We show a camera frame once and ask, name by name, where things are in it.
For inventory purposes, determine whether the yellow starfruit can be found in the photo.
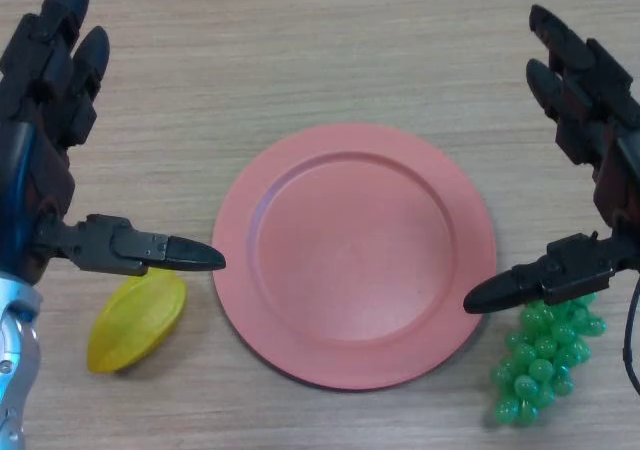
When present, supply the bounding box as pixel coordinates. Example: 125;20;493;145
85;268;188;375

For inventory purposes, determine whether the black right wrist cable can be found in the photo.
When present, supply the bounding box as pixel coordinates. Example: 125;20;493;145
621;275;640;392

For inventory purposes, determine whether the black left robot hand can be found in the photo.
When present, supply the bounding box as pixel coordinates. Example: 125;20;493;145
0;0;227;287

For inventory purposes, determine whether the green grape bunch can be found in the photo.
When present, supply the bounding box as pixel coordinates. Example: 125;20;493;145
488;292;609;427

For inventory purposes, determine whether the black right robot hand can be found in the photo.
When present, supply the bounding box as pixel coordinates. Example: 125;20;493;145
463;3;640;316

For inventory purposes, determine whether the pink round plate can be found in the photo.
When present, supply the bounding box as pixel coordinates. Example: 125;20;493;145
211;122;498;391

